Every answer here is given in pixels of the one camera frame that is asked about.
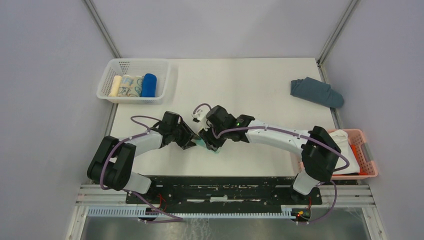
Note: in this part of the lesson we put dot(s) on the white cable duct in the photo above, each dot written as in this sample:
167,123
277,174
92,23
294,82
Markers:
144,212

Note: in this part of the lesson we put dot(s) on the cream rolled towel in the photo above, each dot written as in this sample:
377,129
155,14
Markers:
116,82

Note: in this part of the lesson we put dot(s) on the white plastic basket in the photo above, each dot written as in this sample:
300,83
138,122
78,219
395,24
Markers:
161,68

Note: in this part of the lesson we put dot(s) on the pink plastic basket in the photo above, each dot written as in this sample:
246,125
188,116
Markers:
357,137

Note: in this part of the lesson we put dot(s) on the orange item in basket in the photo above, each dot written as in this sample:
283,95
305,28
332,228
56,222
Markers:
354,150

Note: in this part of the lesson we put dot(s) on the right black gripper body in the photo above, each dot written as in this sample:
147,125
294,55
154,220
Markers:
209,134

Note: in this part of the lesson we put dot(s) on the patterned rolled towel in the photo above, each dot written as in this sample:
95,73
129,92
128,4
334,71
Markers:
136,87
125,86

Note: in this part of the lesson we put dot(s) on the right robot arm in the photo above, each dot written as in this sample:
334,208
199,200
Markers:
318,151

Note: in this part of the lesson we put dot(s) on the green yellow towel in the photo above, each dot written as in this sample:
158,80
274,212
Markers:
202,144

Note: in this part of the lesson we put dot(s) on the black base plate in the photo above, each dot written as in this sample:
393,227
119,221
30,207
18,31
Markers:
224,195

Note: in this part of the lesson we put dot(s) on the white cloth in pink basket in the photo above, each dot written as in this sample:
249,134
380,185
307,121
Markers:
340,137

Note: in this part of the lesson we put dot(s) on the grey blue towel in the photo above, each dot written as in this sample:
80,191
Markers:
317,92

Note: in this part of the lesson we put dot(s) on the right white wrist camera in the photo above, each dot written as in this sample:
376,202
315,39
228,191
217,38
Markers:
199,116

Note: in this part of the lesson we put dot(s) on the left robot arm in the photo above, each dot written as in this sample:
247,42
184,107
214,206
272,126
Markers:
112,164

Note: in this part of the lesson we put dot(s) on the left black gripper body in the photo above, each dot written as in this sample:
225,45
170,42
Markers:
182,135

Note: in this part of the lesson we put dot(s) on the patterned rolled towel right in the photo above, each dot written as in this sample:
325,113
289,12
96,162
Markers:
136,87

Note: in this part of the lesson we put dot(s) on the aluminium frame rails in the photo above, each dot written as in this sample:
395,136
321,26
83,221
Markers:
345,197

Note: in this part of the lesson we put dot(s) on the patterned rolled towel left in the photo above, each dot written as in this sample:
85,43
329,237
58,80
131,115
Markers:
125,86

